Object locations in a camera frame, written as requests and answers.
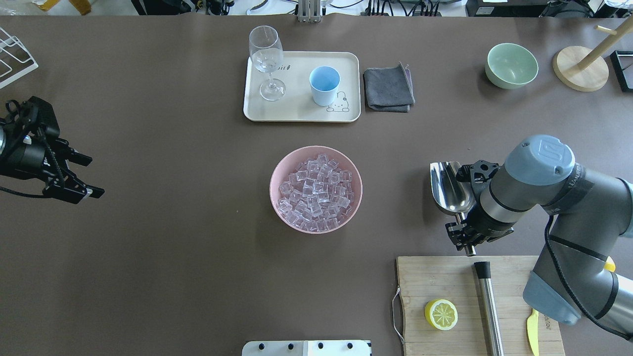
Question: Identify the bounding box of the clear wine glass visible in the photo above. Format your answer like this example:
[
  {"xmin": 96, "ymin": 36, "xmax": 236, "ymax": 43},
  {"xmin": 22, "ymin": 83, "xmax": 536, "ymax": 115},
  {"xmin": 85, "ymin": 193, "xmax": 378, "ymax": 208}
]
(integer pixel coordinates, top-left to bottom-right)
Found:
[{"xmin": 249, "ymin": 25, "xmax": 286, "ymax": 101}]

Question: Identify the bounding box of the steel muddler black tip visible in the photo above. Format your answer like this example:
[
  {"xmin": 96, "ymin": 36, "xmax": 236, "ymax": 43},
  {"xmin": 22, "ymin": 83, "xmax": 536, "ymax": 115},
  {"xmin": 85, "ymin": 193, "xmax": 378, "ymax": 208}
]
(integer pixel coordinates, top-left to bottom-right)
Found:
[{"xmin": 473, "ymin": 261, "xmax": 505, "ymax": 356}]

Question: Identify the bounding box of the wooden mug tree stand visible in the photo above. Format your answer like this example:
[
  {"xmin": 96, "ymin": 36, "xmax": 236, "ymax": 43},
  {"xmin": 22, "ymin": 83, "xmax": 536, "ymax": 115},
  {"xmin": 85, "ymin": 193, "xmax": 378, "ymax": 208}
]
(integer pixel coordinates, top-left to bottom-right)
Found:
[{"xmin": 552, "ymin": 16, "xmax": 633, "ymax": 92}]

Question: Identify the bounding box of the yellow lemon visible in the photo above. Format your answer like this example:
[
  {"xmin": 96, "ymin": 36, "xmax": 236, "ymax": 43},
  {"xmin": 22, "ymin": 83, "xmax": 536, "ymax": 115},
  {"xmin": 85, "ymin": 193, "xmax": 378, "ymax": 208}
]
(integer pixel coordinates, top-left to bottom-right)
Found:
[{"xmin": 604, "ymin": 256, "xmax": 616, "ymax": 272}]

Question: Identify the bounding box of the cream serving tray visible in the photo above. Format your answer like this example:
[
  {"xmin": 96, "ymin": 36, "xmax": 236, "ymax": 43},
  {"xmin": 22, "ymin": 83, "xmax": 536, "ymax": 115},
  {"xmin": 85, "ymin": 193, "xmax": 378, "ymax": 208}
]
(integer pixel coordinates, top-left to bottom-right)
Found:
[{"xmin": 243, "ymin": 50, "xmax": 362, "ymax": 123}]

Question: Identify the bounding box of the silver metal ice scoop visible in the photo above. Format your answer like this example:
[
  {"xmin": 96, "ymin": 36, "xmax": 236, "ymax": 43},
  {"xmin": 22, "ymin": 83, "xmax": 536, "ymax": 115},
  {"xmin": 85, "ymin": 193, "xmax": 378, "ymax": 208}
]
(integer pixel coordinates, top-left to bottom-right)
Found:
[{"xmin": 430, "ymin": 161, "xmax": 476, "ymax": 257}]

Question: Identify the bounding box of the half lemon slice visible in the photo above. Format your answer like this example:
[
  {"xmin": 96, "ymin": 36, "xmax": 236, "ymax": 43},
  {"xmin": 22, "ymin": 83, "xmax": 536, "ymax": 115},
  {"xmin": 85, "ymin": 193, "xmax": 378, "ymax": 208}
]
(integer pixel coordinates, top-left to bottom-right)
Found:
[{"xmin": 424, "ymin": 298, "xmax": 458, "ymax": 331}]

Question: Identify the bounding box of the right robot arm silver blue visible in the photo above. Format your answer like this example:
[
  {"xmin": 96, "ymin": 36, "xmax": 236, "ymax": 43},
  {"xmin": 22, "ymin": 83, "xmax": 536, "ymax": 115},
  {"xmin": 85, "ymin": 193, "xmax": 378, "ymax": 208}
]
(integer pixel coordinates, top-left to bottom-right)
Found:
[{"xmin": 442, "ymin": 134, "xmax": 633, "ymax": 342}]

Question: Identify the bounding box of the white wire cup rack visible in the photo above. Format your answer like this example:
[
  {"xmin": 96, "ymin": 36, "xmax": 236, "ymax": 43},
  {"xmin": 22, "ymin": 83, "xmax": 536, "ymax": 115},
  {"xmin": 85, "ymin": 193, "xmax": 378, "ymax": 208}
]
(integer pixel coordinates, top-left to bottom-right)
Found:
[{"xmin": 0, "ymin": 28, "xmax": 39, "ymax": 88}]

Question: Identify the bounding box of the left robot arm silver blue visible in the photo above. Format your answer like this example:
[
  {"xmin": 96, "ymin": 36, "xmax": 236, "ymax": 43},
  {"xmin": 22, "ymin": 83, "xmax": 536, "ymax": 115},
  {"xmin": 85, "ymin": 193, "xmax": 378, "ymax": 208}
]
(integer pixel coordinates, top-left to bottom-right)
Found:
[{"xmin": 0, "ymin": 96, "xmax": 105, "ymax": 204}]

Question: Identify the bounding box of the clear ice cubes pile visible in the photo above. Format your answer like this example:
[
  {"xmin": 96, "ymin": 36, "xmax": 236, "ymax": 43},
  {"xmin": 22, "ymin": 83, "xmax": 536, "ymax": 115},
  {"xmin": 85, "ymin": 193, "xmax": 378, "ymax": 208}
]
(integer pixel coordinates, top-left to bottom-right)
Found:
[{"xmin": 274, "ymin": 153, "xmax": 358, "ymax": 233}]

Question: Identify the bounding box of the black tray with glasses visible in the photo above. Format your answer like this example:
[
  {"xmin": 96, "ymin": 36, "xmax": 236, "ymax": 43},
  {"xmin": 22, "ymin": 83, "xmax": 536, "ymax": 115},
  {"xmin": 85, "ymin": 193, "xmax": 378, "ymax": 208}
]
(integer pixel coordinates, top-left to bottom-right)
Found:
[{"xmin": 610, "ymin": 50, "xmax": 633, "ymax": 93}]

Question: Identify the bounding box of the light blue cup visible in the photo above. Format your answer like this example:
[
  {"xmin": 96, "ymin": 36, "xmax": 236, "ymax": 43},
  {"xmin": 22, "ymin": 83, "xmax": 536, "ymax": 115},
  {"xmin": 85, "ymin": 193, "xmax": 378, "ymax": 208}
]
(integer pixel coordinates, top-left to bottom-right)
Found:
[{"xmin": 309, "ymin": 66, "xmax": 341, "ymax": 106}]

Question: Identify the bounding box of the grey folded cloth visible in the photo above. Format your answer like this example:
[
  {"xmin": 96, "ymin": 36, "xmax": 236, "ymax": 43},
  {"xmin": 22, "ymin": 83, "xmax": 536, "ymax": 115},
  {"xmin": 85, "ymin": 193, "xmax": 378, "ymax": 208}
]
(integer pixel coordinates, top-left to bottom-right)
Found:
[{"xmin": 362, "ymin": 63, "xmax": 415, "ymax": 113}]

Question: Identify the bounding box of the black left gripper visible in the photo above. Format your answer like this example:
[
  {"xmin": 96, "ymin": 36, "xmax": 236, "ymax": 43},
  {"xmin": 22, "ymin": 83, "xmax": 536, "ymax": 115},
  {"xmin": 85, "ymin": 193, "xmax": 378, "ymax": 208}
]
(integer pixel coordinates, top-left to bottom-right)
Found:
[{"xmin": 1, "ymin": 96, "xmax": 105, "ymax": 204}]

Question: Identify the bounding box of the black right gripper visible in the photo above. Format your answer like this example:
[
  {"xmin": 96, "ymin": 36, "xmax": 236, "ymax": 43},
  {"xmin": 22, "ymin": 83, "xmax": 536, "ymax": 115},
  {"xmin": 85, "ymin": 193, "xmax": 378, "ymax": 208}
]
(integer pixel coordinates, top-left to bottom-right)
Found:
[{"xmin": 445, "ymin": 160, "xmax": 514, "ymax": 252}]

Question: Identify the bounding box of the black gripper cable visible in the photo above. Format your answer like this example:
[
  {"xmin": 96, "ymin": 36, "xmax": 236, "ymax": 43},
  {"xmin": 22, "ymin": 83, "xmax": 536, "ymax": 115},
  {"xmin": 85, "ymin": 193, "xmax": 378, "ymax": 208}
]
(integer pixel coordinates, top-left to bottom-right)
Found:
[{"xmin": 544, "ymin": 216, "xmax": 633, "ymax": 337}]

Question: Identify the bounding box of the wooden cutting board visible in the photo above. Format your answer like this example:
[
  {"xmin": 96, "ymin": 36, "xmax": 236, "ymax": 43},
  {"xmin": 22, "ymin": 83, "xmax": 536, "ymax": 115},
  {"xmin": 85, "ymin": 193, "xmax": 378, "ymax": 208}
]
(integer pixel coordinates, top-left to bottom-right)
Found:
[{"xmin": 396, "ymin": 256, "xmax": 537, "ymax": 356}]

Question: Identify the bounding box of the pink bowl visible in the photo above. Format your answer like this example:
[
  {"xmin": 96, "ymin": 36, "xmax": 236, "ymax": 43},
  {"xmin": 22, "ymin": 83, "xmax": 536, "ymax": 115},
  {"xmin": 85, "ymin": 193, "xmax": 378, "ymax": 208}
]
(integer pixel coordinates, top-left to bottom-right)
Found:
[{"xmin": 270, "ymin": 146, "xmax": 362, "ymax": 234}]

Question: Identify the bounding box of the mint green bowl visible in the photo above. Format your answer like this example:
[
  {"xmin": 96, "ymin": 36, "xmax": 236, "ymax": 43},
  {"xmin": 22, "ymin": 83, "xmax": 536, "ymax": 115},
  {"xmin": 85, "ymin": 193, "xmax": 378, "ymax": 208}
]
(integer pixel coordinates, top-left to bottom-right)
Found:
[{"xmin": 485, "ymin": 43, "xmax": 540, "ymax": 89}]

